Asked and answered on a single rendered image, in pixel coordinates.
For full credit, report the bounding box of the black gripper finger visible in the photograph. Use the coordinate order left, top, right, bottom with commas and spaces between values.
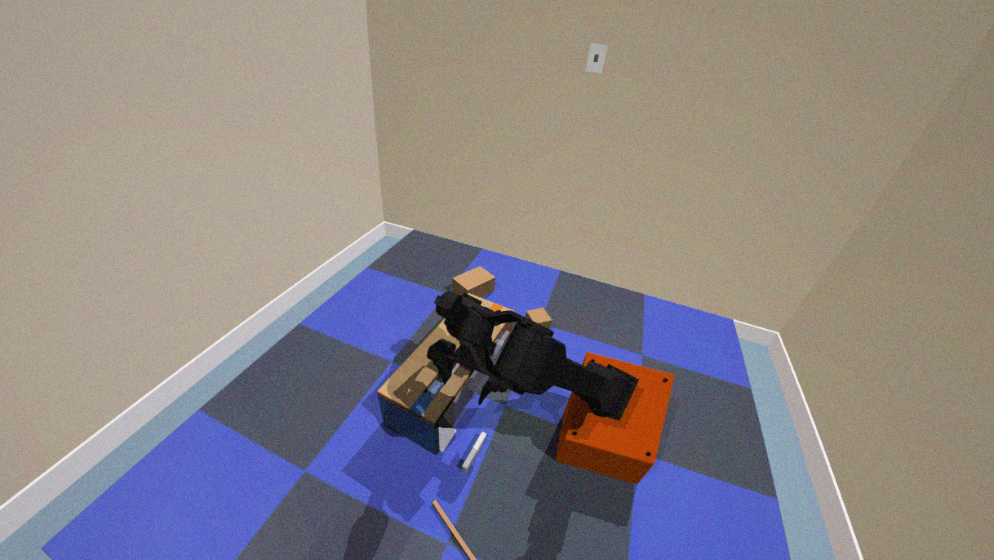
433, 360, 454, 384
478, 381, 497, 405

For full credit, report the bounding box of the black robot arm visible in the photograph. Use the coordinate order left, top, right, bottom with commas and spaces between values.
434, 291, 639, 421

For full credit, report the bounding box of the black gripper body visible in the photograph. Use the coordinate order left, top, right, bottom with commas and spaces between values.
427, 338, 507, 393

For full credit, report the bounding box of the tan flat bar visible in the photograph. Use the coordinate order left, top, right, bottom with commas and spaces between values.
433, 500, 477, 560

